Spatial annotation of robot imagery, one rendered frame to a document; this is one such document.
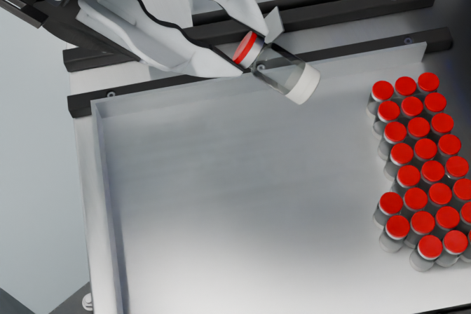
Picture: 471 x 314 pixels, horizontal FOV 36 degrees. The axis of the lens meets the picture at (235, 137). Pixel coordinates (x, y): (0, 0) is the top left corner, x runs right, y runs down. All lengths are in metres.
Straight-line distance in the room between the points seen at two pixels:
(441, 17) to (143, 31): 0.49
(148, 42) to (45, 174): 1.39
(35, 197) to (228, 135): 1.04
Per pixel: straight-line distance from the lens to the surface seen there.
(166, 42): 0.39
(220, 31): 0.78
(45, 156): 1.77
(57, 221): 1.70
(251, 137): 0.74
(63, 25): 0.40
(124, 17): 0.39
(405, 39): 0.79
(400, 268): 0.70
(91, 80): 0.79
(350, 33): 0.80
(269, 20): 0.75
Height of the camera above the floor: 1.55
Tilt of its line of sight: 64 degrees down
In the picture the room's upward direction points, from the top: 5 degrees counter-clockwise
